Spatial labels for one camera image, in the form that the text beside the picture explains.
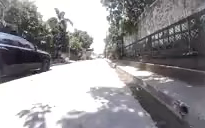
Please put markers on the pale concrete road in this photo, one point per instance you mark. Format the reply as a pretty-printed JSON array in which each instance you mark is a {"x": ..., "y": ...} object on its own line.
[{"x": 80, "y": 83}]

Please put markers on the trees behind fence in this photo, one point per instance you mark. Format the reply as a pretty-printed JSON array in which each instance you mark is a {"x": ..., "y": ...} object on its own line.
[{"x": 121, "y": 20}]

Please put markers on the dark roadside gutter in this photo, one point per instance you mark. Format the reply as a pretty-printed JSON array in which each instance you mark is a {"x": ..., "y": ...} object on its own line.
[{"x": 150, "y": 103}]

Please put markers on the row of trees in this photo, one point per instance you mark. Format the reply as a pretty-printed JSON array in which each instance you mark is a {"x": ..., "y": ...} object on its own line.
[{"x": 40, "y": 30}]

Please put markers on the raised concrete sidewalk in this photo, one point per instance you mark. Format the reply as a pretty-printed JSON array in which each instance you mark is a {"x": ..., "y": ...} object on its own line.
[{"x": 176, "y": 83}]

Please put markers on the dark ornamental metal fence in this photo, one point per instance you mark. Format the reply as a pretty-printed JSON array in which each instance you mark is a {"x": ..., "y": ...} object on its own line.
[{"x": 176, "y": 36}]

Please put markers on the dark blue car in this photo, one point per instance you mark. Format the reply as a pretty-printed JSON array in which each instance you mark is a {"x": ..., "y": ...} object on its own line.
[{"x": 13, "y": 55}]

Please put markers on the grey stone wall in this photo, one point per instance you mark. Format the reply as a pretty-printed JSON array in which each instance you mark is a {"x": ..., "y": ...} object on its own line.
[{"x": 163, "y": 15}]

